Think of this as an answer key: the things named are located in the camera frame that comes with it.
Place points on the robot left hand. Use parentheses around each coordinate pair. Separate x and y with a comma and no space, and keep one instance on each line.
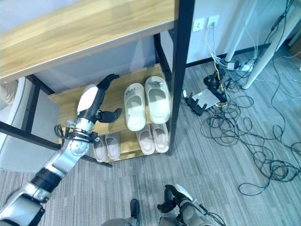
(88,99)

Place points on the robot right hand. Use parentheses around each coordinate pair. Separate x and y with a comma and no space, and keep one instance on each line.
(175,195)

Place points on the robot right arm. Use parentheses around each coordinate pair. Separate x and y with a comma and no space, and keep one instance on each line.
(190,212)

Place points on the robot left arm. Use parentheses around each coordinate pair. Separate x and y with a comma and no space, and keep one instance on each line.
(68,155)

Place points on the wide wooden rack shelf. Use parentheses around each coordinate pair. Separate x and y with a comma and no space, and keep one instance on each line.
(117,90)

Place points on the wooden rack top board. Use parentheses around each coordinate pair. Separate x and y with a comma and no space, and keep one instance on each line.
(82,30)

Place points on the robot silver right leg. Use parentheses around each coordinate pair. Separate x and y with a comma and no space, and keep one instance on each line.
(168,221)

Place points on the robot silver leg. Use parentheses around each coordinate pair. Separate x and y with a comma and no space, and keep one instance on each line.
(168,221)
(120,222)

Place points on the robot dark foot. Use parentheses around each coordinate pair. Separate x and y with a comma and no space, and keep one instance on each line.
(134,207)

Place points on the large cream slipper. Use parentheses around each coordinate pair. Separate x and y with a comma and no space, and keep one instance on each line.
(135,113)
(157,103)

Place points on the small beige slipper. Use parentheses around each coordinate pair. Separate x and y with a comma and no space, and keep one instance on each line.
(100,149)
(113,146)
(160,139)
(145,141)

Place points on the robot silver left leg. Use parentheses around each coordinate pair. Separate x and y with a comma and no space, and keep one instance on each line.
(120,222)

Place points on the silver router with black antennas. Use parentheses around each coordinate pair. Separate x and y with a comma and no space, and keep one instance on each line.
(204,99)

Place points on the white power strip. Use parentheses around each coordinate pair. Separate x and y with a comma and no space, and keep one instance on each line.
(245,67)

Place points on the white desk leg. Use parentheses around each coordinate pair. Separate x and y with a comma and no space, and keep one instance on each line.
(242,30)
(265,54)

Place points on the brown cardboard box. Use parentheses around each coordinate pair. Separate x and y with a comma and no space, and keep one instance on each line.
(295,47)

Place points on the black metal rack frame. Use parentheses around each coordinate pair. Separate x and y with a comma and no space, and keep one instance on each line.
(181,70)

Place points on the white wall socket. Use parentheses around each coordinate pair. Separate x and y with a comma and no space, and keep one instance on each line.
(198,26)
(212,21)

